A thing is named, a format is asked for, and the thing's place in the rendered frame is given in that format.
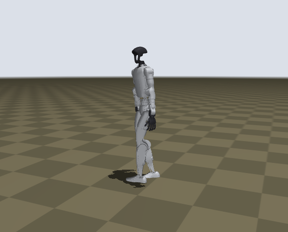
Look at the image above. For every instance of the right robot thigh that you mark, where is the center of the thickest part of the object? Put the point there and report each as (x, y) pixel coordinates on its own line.
(137, 117)

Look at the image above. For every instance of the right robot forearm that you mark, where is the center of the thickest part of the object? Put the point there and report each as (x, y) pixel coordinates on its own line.
(137, 101)

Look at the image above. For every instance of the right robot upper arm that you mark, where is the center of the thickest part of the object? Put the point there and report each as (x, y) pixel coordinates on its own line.
(133, 90)

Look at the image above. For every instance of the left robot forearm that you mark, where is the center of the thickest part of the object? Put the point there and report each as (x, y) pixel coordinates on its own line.
(151, 99)

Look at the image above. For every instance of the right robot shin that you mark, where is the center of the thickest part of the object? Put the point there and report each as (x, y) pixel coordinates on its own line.
(149, 159)

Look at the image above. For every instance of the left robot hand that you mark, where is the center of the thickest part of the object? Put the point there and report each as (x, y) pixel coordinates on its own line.
(151, 121)

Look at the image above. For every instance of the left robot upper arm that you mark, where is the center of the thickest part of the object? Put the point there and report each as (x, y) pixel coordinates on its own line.
(148, 72)

